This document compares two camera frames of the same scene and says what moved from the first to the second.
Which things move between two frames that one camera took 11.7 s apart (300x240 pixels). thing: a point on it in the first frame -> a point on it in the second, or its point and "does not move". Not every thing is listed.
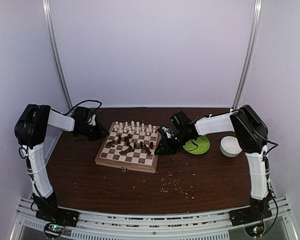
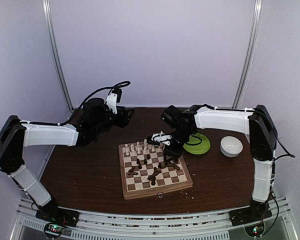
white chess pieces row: [135, 128] -> [145, 148]
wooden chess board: [132, 145] -> [144, 172]
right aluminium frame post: [249, 54] does not move
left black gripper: [100, 133] -> [124, 119]
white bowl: [229, 146] does not move
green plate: [203, 145] does not move
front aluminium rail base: [154, 225] does not move
